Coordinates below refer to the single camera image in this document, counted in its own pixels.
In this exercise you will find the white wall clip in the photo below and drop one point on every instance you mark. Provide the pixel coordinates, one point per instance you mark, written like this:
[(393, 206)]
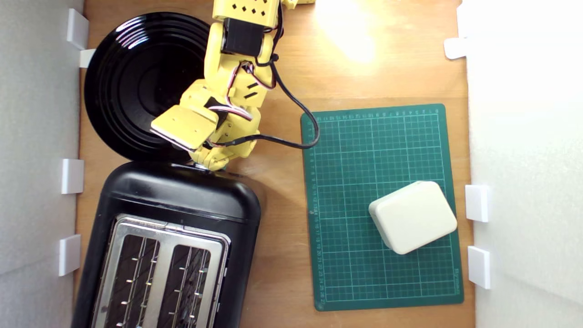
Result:
[(477, 203), (479, 267), (455, 48), (69, 255), (86, 58), (73, 176), (77, 28)]

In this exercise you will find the green cutting mat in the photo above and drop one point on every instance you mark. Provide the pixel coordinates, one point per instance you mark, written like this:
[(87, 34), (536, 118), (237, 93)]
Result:
[(355, 173)]

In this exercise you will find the white rounded block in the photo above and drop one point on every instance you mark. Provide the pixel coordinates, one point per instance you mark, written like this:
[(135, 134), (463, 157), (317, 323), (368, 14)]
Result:
[(412, 217)]

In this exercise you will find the black round plate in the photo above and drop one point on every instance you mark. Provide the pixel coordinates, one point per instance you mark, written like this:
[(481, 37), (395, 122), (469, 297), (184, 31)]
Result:
[(136, 82)]

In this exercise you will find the yellow wrist camera mount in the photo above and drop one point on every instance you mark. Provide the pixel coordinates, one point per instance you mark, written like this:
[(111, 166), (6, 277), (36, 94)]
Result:
[(184, 127)]

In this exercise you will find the black two-slot toaster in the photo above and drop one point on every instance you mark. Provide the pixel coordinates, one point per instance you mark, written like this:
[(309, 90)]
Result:
[(182, 200)]

